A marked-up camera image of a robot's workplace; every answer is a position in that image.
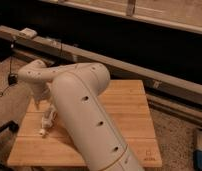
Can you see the blue and white container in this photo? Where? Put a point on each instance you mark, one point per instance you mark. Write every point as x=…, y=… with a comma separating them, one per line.
x=197, y=154

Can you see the long metal beam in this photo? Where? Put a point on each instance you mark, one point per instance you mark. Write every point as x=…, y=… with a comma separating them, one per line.
x=152, y=79

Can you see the black power adapter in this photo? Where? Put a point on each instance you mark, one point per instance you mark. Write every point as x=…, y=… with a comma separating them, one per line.
x=12, y=79

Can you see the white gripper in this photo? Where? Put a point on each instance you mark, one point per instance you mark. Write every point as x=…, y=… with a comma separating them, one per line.
x=40, y=92

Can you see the white box on beam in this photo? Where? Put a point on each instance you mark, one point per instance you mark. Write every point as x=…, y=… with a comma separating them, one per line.
x=27, y=32

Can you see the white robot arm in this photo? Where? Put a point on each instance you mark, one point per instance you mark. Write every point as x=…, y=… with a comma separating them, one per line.
x=74, y=90

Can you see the wooden table board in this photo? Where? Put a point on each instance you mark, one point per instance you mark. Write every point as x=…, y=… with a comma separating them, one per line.
x=124, y=100

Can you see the black table leg bar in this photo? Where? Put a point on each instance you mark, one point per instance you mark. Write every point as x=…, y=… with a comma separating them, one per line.
x=11, y=125

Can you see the wooden shelf ledge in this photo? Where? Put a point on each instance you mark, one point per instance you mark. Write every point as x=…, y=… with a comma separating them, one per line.
x=179, y=14

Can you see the white plastic bottle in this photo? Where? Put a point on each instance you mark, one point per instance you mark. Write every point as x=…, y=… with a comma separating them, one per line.
x=47, y=120

